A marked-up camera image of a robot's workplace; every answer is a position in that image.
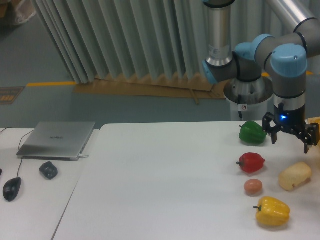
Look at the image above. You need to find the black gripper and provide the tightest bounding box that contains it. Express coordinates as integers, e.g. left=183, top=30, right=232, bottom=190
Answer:
left=262, top=103, right=320, bottom=154

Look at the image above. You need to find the yellow bell pepper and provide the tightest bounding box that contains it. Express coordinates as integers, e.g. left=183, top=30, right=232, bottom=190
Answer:
left=253, top=196, right=291, bottom=227

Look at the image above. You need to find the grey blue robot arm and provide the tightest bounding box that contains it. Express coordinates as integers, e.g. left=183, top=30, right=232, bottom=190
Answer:
left=202, top=0, right=320, bottom=152

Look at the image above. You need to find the green bell pepper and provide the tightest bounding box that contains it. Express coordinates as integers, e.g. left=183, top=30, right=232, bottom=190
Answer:
left=238, top=121, right=267, bottom=145

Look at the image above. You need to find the red bell pepper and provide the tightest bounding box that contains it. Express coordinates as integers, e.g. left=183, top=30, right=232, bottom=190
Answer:
left=236, top=152, right=265, bottom=174

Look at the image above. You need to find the pale bread piece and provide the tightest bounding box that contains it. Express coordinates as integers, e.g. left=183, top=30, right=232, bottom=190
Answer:
left=278, top=162, right=312, bottom=191

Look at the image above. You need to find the brown egg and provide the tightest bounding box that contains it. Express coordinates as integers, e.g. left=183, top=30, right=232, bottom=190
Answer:
left=244, top=179, right=263, bottom=195

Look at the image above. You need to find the grey pleated curtain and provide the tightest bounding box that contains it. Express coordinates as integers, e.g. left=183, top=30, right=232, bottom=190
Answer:
left=31, top=0, right=298, bottom=85

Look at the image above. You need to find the silver laptop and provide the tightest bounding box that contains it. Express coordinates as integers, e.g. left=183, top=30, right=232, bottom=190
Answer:
left=16, top=121, right=96, bottom=161

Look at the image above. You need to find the small black gadget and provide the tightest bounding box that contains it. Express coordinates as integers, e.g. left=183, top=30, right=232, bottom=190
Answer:
left=39, top=161, right=59, bottom=180

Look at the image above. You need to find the black computer mouse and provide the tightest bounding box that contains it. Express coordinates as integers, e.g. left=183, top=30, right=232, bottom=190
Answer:
left=2, top=177, right=22, bottom=202

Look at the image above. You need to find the black laptop cable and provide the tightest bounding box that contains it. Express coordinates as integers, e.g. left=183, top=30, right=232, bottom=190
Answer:
left=0, top=126, right=38, bottom=151

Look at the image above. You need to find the black mouse cable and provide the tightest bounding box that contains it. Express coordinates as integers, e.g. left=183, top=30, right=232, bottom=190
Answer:
left=14, top=157, right=24, bottom=179

